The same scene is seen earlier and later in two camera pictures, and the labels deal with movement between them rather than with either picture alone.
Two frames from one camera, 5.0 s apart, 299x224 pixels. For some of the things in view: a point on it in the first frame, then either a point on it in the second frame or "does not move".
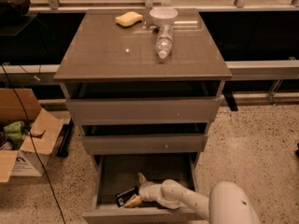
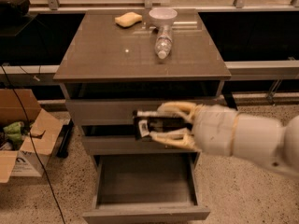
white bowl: [163, 16] does not move
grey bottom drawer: [117, 173] does not move
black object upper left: [13, 6] does not move
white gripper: [147, 191] -> [214, 129]
